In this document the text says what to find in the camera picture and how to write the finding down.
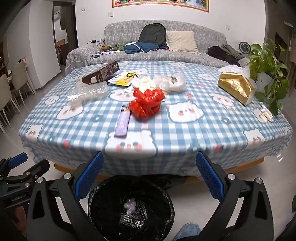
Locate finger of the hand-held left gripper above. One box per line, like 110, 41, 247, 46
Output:
0, 152, 28, 172
5, 159, 50, 186

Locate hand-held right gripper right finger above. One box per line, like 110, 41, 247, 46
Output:
195, 151, 274, 241

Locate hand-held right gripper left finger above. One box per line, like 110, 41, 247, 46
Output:
25, 151, 104, 241

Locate black lined trash bin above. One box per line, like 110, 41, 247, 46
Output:
88, 175, 175, 241

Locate yellow white snack packet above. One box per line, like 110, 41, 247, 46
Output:
107, 70, 140, 87

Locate wooden table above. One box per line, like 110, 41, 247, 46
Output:
54, 158, 265, 184

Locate small white wrapper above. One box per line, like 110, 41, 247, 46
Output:
124, 198, 139, 215

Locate blue checked printed tablecloth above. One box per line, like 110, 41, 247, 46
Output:
18, 61, 292, 178

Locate person's leg in jeans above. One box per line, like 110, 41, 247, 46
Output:
173, 223, 201, 241

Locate black printed packet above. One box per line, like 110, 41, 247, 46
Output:
119, 213, 145, 231

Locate purple snack wrapper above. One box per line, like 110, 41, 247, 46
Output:
114, 105, 132, 137

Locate beige dining chair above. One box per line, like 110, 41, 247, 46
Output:
13, 61, 36, 98
0, 74, 18, 131

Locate clear plastic tray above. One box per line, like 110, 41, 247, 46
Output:
67, 82, 109, 108

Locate small white sachets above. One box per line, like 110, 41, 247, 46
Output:
260, 105, 274, 122

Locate red plastic bag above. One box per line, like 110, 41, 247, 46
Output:
129, 88, 167, 118

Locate gold tissue pack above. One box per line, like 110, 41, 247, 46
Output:
217, 71, 258, 106

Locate clear plastic bag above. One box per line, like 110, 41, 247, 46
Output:
153, 72, 186, 93

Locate brown cardboard box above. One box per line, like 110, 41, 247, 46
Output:
82, 61, 121, 85

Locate crumpled white paper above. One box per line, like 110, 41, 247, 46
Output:
132, 75, 158, 93

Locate white plant pot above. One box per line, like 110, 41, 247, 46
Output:
254, 71, 274, 93

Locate white tissue paper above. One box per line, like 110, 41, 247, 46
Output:
218, 64, 250, 77

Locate grey covered sofa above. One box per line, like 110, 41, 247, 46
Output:
65, 20, 251, 76

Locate purple patterned cloth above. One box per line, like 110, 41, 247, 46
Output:
91, 51, 112, 58

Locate black garment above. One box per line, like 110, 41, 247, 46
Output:
207, 46, 241, 67

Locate olive grey garment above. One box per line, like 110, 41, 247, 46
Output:
220, 44, 245, 60

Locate green garment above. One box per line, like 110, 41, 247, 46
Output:
111, 43, 132, 51

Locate green potted plant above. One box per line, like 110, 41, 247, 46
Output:
247, 37, 289, 116

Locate small black fan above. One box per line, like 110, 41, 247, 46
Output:
238, 41, 250, 54

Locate blue jacket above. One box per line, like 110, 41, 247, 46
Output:
124, 42, 160, 54

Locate beige pillow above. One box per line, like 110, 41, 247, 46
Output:
166, 31, 201, 54

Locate dark grey backpack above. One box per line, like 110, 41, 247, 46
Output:
138, 23, 167, 47

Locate charger with cables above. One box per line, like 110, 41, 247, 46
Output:
87, 34, 111, 51

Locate framed wall painting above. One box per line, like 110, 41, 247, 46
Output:
112, 0, 210, 13

